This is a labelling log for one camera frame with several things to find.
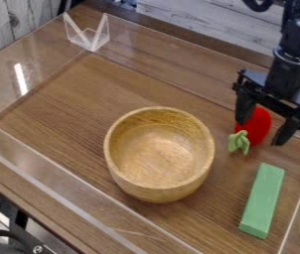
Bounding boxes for clear acrylic corner bracket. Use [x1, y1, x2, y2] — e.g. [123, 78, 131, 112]
[63, 13, 110, 52]

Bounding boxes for wooden bowl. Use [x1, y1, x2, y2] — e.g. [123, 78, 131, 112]
[103, 106, 216, 203]

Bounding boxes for green rectangular block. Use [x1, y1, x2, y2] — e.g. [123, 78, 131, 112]
[238, 163, 285, 239]

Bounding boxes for red plush strawberry toy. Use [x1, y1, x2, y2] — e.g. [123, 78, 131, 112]
[228, 107, 272, 155]

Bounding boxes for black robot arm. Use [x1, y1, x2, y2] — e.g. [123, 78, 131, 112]
[232, 0, 300, 146]

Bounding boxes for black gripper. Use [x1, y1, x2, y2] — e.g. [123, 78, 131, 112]
[232, 67, 300, 146]

